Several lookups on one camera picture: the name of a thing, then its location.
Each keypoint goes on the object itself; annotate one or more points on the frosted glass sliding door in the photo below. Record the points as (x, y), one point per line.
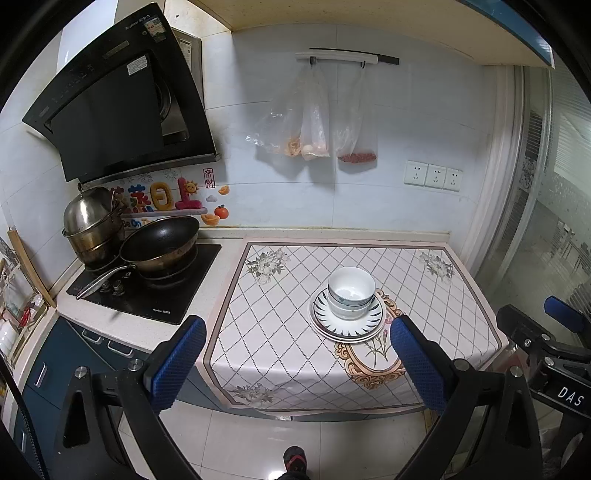
(545, 207)

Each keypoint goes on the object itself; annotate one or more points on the person's shoe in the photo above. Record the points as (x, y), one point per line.
(295, 461)

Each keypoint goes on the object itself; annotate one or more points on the black range hood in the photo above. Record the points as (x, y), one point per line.
(111, 106)

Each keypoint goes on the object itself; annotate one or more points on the white wall socket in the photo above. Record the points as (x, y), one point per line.
(435, 176)
(415, 173)
(453, 179)

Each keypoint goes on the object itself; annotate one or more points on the upper wall cabinet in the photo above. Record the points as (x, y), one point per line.
(369, 23)

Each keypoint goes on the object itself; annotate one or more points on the white ceramic bowl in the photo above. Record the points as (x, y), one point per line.
(351, 288)

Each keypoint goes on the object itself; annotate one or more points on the wooden cutting board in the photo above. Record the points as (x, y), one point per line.
(32, 272)

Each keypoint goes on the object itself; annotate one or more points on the clear plastic bag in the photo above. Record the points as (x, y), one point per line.
(284, 124)
(315, 120)

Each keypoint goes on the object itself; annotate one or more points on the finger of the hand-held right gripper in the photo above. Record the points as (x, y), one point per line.
(521, 330)
(565, 313)

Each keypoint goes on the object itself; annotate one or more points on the clear bag of red berries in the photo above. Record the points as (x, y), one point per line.
(358, 152)

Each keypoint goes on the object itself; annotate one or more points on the white bowl with dark rim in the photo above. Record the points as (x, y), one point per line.
(348, 310)

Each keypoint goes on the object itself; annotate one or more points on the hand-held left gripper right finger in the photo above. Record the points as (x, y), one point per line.
(415, 364)

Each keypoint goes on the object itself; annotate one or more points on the wall hook rail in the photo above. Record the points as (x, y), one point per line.
(341, 56)

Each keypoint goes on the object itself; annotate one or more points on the black wok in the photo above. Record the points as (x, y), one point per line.
(161, 237)

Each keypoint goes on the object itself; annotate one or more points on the colourful wall sticker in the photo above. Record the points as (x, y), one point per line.
(184, 198)

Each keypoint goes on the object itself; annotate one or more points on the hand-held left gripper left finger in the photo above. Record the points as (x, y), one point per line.
(180, 360)

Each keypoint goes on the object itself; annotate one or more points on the blue kitchen cabinet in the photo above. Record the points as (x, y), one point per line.
(60, 355)

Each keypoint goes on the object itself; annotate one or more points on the black gas stove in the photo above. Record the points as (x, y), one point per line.
(184, 288)

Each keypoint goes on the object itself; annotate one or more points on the floral diamond pattern tablecloth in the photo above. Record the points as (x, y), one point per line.
(277, 323)

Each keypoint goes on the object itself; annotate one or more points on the stainless steel pot with lid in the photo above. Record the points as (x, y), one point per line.
(97, 247)

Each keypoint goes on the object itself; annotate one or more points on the blue leaf pattern plate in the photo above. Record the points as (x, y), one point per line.
(371, 317)

